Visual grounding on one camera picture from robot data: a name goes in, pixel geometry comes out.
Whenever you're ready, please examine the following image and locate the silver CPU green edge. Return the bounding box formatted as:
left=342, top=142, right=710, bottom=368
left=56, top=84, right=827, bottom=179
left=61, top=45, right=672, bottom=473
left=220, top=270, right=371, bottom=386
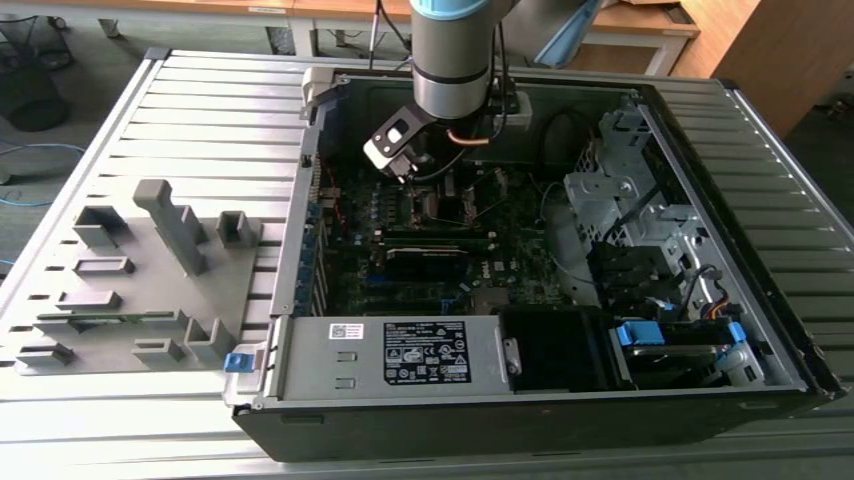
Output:
left=430, top=193, right=472, bottom=222

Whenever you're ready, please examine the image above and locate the CPU socket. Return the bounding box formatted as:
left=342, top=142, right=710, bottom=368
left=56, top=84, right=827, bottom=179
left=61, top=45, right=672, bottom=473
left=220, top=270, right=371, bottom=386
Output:
left=399, top=183, right=486, bottom=231

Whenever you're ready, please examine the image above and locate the green RAM stick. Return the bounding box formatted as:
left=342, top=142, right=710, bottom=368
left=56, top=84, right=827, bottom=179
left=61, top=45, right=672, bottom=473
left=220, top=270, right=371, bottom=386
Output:
left=36, top=310, right=176, bottom=324
left=383, top=235, right=488, bottom=247

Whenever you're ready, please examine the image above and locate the green motherboard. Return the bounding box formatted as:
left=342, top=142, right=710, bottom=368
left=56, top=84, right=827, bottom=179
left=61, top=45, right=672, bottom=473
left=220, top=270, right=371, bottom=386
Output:
left=312, top=154, right=602, bottom=317

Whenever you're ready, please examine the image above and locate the black graphics card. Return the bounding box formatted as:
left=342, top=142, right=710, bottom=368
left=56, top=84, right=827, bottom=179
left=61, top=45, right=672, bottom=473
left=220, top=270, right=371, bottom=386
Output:
left=383, top=244, right=474, bottom=284

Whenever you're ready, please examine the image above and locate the silver metal drive cage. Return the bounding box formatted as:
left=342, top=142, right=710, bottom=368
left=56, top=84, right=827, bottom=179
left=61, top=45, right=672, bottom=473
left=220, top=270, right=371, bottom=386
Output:
left=562, top=107, right=712, bottom=301

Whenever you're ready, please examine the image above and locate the grey case release latch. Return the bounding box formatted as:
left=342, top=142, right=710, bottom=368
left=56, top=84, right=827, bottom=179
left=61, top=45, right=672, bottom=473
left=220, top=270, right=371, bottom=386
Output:
left=299, top=67, right=352, bottom=124

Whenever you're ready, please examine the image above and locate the grey chipset heatsink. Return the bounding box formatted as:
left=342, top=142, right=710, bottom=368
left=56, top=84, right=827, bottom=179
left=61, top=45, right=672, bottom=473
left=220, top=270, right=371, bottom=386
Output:
left=470, top=287, right=512, bottom=315

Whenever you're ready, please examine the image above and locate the black plastic drive bay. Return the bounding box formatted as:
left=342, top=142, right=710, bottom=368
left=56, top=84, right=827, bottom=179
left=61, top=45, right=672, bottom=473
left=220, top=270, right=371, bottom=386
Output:
left=586, top=243, right=683, bottom=314

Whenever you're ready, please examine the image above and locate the grey parts rack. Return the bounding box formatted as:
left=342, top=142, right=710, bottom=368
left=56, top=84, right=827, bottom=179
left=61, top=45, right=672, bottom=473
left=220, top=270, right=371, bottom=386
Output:
left=11, top=178, right=269, bottom=377

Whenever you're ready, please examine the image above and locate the hard disk blue carrier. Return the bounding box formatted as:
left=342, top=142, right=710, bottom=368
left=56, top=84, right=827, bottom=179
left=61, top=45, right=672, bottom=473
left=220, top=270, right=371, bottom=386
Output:
left=610, top=319, right=747, bottom=391

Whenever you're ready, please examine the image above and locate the grey power supply unit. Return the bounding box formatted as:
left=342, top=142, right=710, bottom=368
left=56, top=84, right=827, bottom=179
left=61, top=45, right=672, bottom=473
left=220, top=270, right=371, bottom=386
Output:
left=265, top=314, right=514, bottom=401

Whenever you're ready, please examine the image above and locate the long wooden desk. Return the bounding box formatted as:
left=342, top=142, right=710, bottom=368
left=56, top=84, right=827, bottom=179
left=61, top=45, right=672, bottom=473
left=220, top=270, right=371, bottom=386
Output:
left=0, top=0, right=299, bottom=39

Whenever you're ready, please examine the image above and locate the black open PC case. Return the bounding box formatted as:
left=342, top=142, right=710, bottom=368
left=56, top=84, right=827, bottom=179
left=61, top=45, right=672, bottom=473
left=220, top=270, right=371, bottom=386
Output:
left=223, top=63, right=843, bottom=464

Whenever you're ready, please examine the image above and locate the wooden cabinet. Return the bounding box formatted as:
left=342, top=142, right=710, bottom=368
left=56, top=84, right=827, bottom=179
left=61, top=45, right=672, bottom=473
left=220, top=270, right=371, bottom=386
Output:
left=670, top=0, right=854, bottom=139

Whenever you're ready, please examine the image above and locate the dark chair base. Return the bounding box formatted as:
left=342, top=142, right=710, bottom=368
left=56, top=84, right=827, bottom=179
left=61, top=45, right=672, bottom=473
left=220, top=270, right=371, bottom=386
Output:
left=811, top=72, right=854, bottom=121

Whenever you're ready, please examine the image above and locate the black mesh waste bin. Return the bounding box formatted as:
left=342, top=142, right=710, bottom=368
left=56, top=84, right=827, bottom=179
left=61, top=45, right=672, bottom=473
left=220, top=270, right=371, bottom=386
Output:
left=0, top=13, right=76, bottom=134

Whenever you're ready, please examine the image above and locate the copper coloured cable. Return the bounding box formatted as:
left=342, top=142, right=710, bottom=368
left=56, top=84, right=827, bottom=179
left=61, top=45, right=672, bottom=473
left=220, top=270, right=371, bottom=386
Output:
left=444, top=127, right=490, bottom=150

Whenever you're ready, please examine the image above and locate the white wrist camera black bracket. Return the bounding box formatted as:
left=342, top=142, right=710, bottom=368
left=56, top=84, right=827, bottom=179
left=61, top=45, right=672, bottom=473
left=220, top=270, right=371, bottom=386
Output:
left=362, top=103, right=435, bottom=184

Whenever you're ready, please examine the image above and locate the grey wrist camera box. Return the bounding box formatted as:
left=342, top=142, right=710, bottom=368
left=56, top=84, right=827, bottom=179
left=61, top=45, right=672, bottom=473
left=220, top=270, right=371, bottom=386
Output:
left=491, top=92, right=535, bottom=129

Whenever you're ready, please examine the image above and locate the grey wire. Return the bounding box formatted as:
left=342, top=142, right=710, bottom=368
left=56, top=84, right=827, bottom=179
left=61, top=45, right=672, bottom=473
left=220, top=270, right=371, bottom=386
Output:
left=530, top=172, right=602, bottom=296

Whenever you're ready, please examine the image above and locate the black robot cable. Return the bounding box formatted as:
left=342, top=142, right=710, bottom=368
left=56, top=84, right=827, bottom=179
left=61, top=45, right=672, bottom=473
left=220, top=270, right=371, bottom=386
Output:
left=491, top=22, right=512, bottom=126

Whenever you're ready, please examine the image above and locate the red black twisted wire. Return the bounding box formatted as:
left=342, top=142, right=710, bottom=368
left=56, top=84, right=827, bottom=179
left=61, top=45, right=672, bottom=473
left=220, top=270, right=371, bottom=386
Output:
left=322, top=159, right=348, bottom=224

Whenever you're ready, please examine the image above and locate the thin robot cable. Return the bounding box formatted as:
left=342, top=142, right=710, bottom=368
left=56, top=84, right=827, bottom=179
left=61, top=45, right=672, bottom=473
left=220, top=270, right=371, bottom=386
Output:
left=367, top=0, right=415, bottom=71

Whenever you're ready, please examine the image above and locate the coloured power cable bundle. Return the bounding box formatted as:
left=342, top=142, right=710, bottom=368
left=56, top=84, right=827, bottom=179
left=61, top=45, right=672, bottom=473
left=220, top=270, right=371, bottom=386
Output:
left=679, top=264, right=742, bottom=324

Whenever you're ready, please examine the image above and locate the blue floor cable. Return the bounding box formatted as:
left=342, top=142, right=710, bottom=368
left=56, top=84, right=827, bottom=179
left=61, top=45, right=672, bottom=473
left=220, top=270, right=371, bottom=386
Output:
left=0, top=142, right=87, bottom=209

